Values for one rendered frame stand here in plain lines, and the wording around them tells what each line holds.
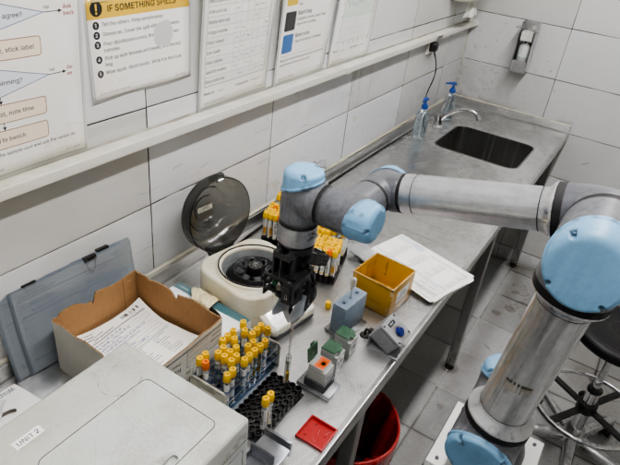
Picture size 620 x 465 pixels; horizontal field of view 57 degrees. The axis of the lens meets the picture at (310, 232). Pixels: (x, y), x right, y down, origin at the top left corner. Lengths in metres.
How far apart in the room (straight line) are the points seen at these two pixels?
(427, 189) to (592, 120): 2.43
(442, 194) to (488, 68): 2.48
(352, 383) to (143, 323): 0.52
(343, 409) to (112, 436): 0.61
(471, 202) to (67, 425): 0.72
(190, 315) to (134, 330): 0.14
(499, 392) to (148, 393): 0.56
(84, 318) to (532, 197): 1.00
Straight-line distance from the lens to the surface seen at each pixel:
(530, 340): 0.93
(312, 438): 1.29
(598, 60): 3.34
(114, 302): 1.46
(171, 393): 0.95
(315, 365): 1.32
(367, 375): 1.44
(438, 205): 1.02
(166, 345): 1.38
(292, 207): 1.01
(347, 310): 1.46
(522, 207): 0.98
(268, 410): 1.22
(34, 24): 1.17
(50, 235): 1.35
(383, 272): 1.71
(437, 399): 2.68
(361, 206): 0.96
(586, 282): 0.83
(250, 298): 1.43
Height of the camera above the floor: 1.88
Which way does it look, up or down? 31 degrees down
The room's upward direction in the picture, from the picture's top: 7 degrees clockwise
